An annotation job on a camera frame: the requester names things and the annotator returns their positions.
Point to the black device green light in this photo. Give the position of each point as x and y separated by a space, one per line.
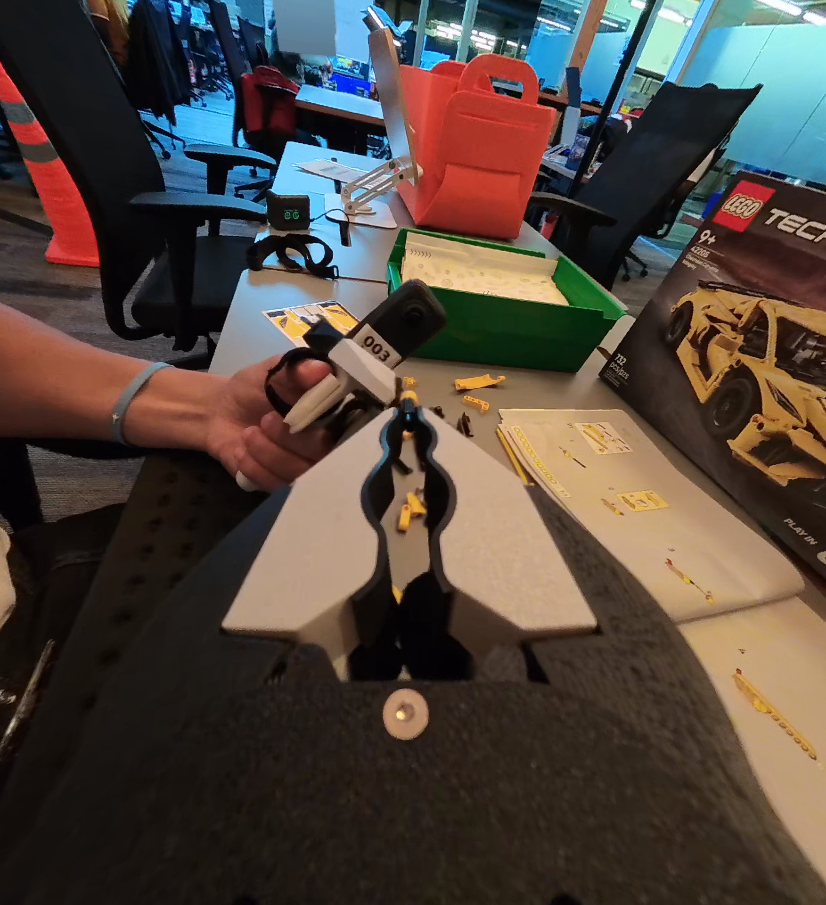
289 212

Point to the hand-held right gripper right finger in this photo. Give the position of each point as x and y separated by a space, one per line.
512 558

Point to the colourful printed leaflet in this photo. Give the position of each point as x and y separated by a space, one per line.
292 322

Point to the person's left forearm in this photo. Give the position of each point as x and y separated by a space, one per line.
45 367

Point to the yellow stubby toy connector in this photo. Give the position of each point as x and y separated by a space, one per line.
408 405

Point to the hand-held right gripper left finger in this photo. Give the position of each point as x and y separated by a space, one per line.
307 558

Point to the orange striped cone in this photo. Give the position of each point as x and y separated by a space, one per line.
52 177

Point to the yellow thin toy strip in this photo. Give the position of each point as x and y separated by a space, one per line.
512 456

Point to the scattered yellow toy pieces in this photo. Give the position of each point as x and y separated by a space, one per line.
480 382

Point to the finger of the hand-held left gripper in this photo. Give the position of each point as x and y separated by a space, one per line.
363 371

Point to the black pole floor lamp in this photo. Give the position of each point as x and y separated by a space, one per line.
618 85

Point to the blue wristband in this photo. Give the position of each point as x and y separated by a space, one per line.
126 403

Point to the person's left hand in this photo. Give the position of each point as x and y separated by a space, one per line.
250 438

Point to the white paper stack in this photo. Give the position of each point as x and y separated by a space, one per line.
483 272

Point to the red office chair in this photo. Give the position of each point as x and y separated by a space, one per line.
271 106

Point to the dark perforated pad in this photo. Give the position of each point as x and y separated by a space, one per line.
172 537

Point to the green storage bin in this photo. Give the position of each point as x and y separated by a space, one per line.
512 332

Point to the dark toy box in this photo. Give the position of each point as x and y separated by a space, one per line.
738 438

